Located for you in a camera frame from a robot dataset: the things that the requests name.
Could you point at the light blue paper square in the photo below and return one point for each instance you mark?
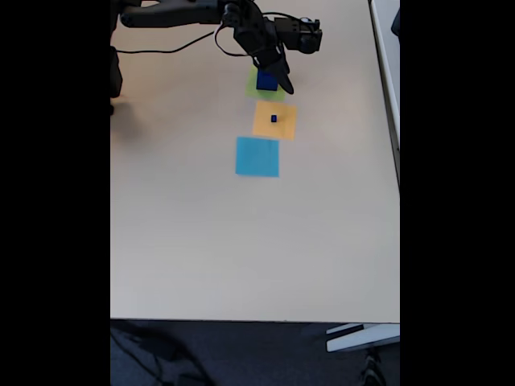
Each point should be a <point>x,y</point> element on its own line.
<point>257,157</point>

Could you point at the green paper square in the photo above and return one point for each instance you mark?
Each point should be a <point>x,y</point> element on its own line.
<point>251,90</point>

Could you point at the orange paper square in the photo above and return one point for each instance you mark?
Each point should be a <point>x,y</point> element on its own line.
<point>261,128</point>

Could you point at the large blue cube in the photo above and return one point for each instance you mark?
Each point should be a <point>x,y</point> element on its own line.
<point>265,82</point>

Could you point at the dark blue object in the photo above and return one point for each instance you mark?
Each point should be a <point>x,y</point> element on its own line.
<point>396,24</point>

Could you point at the white table foot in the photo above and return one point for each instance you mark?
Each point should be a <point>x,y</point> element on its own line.
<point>362,339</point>

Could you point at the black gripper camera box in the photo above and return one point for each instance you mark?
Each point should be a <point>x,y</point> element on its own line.
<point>301,36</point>

